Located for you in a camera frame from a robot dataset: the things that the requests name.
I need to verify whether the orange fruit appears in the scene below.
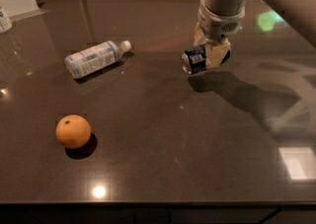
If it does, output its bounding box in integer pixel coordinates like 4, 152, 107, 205
55, 114, 91, 149

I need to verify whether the blue pepsi can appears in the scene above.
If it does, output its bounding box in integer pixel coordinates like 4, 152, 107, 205
181, 44, 230, 75

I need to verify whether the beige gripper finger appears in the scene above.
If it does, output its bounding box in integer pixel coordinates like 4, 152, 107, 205
205, 37, 231, 69
194, 24, 207, 46

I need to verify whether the white container at left edge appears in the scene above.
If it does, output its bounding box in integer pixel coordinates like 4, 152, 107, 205
0, 5, 13, 34

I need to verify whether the clear plastic water bottle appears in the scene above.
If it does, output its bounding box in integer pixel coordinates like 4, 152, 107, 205
64, 40, 131, 79

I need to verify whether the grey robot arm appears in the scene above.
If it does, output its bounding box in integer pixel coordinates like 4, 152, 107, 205
195, 0, 316, 68

